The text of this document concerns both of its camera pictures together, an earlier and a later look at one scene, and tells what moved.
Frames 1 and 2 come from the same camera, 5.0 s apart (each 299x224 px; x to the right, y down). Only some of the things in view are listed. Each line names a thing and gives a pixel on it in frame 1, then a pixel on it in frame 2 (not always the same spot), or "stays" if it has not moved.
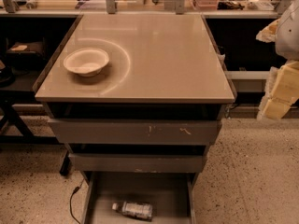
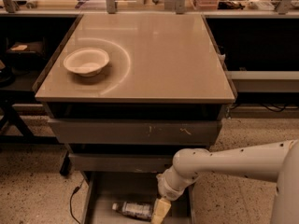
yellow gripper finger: [282, 91] to [161, 208]
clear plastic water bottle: [138, 210] stays
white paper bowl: [87, 62] stays
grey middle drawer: [135, 162] stays
